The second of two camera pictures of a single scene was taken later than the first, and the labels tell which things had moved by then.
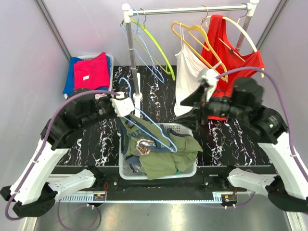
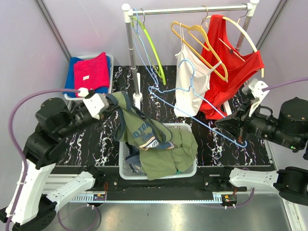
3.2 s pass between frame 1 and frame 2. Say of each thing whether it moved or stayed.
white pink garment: stayed
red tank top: stayed
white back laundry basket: stayed
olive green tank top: moved
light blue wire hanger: moved
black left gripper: moved
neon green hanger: moved
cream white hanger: stayed
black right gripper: moved
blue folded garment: stayed
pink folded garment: stayed
